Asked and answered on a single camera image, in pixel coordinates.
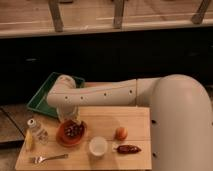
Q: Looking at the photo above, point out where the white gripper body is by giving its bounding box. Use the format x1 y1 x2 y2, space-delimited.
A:
56 106 78 123

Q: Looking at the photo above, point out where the dark red grape bunch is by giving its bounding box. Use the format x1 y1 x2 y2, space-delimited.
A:
65 124 83 137

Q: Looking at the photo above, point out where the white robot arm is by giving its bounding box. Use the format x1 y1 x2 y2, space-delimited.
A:
47 74 213 171

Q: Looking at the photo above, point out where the red bowl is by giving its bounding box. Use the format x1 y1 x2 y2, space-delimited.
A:
56 120 87 147

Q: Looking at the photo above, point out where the green plastic tray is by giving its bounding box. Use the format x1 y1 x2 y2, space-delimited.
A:
26 71 86 120

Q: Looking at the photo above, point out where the clear plastic bottle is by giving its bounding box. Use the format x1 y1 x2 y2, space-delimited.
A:
27 119 48 145

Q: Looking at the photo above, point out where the yellow corn cob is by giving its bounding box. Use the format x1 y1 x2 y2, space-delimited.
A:
25 131 35 151

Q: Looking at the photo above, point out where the white cup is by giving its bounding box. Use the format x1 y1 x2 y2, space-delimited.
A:
89 136 108 157

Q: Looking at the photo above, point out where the silver fork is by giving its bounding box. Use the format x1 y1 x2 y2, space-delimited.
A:
28 154 69 164

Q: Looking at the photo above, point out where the wooden board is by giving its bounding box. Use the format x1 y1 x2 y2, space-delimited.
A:
15 106 151 171

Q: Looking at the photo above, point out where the orange fruit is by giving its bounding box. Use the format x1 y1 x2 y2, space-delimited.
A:
115 127 128 141

